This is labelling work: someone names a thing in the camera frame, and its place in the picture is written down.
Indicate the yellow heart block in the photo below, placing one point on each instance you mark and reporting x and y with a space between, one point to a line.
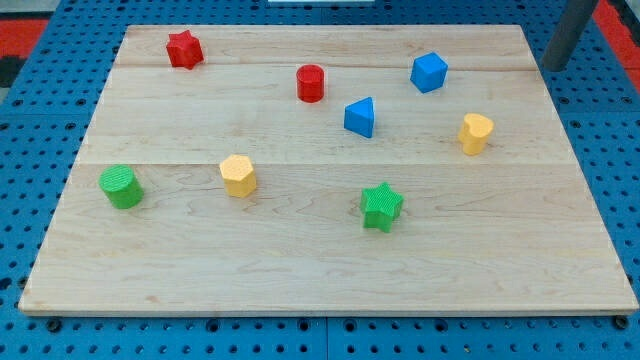
474 133

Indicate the green star block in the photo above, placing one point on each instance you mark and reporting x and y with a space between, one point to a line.
380 207

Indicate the blue triangle block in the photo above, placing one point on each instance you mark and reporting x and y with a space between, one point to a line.
359 117

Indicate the yellow hexagon block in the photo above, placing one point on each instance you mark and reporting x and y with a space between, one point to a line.
238 175

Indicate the light wooden board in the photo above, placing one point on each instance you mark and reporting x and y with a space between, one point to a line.
512 231

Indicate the red cylinder block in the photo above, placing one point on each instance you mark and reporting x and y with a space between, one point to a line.
310 83

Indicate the blue cube block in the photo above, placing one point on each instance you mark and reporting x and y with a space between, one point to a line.
428 72

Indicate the red star block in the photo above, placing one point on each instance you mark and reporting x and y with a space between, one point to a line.
184 50

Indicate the green cylinder block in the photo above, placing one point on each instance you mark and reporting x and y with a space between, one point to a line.
120 185

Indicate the blue perforated base panel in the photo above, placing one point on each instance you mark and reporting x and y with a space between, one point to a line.
43 120

